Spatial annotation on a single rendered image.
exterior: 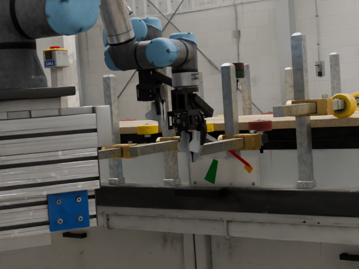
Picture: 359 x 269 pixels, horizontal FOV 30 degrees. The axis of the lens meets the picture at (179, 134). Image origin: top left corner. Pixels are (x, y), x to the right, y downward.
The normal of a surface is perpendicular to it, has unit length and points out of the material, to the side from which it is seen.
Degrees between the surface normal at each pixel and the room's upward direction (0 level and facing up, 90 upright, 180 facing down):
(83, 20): 95
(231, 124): 90
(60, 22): 129
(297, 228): 90
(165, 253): 90
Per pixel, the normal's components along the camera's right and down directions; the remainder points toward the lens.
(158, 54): -0.46, 0.08
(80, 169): 0.39, 0.02
